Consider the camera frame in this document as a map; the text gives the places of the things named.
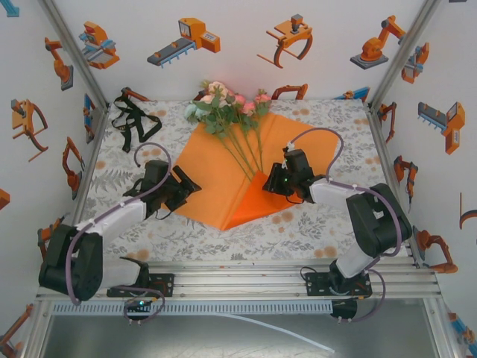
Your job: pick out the pink fake rose bud stem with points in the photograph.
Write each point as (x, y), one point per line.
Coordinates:
(247, 108)

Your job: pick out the aluminium corner post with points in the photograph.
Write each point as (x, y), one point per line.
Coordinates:
(74, 56)
(405, 48)

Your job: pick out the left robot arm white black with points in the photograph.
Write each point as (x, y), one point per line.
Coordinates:
(71, 261)

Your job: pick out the orange wrapping paper sheet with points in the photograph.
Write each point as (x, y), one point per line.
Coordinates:
(212, 179)

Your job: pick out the pink fake rose long stem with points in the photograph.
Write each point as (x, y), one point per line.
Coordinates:
(263, 98)

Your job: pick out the white fake rose stem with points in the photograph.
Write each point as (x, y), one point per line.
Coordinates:
(207, 100)

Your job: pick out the small black electronics box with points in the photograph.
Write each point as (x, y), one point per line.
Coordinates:
(344, 307)

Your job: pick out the aluminium frame rails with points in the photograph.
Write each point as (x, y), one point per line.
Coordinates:
(242, 279)

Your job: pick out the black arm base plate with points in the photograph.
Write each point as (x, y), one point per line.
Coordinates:
(316, 285)
(165, 285)

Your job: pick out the black printed ribbon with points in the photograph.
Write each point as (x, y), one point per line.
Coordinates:
(127, 138)

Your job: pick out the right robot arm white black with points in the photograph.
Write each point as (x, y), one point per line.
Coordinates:
(376, 220)

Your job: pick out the thin white tube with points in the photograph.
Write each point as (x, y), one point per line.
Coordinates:
(298, 337)

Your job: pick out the aluminium side rail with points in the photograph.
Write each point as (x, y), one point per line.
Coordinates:
(384, 149)
(93, 149)

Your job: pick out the small circuit board green light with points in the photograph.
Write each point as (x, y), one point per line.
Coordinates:
(139, 304)

